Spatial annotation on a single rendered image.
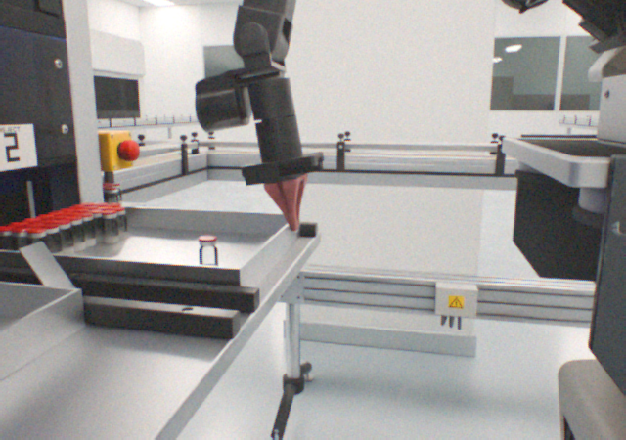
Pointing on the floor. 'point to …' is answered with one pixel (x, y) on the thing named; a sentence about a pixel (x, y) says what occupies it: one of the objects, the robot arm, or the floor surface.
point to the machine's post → (64, 175)
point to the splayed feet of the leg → (290, 399)
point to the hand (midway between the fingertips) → (293, 224)
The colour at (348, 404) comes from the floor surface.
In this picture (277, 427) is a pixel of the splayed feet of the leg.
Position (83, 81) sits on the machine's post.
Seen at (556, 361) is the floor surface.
